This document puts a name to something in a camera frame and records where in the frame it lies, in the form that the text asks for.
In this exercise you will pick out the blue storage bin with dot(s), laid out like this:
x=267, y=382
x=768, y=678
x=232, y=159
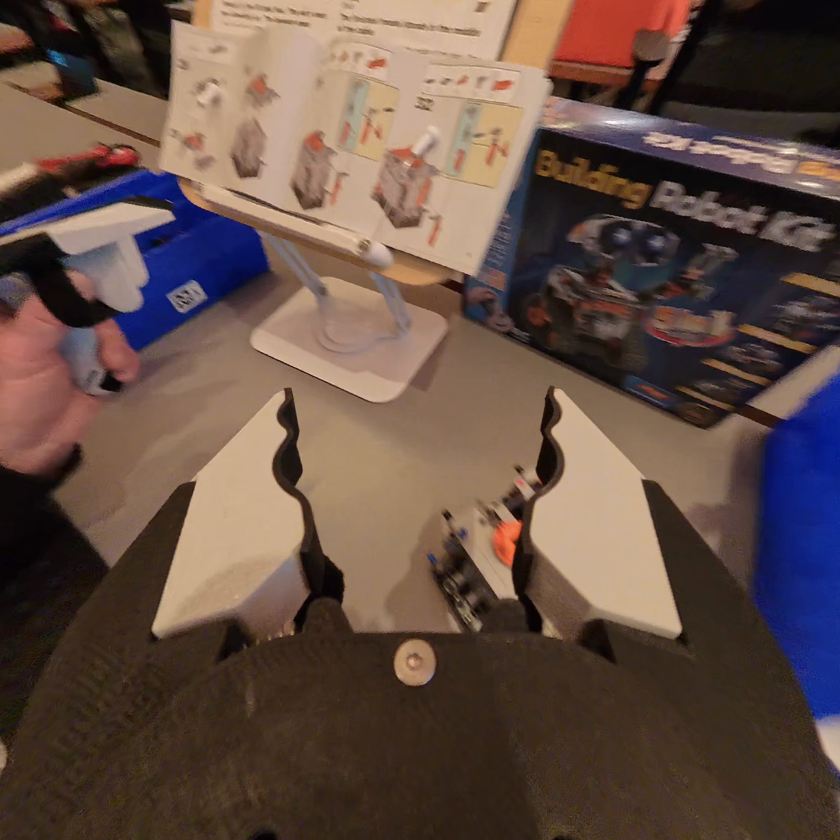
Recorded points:
x=800, y=525

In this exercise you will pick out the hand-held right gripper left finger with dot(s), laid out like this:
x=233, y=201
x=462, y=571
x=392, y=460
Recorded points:
x=229, y=525

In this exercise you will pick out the dark blue robot kit box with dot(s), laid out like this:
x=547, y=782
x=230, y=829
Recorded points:
x=656, y=262

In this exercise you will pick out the building instruction booklet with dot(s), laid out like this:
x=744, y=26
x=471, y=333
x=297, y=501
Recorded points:
x=275, y=151

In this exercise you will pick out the white and wooden book stand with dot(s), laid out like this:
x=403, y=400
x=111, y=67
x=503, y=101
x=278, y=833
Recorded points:
x=354, y=341

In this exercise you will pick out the blue plastic parts bin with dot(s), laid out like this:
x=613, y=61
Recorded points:
x=197, y=256

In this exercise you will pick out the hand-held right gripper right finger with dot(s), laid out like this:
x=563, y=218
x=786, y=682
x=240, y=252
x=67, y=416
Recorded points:
x=597, y=525

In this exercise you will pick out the person's left forearm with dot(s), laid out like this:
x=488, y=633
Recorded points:
x=26, y=505

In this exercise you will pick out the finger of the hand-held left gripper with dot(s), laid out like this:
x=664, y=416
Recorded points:
x=111, y=226

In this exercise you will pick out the person's left hand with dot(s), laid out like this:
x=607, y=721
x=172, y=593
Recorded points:
x=33, y=394

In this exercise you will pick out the grey and orange block model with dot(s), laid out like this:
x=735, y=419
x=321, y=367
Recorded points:
x=459, y=577

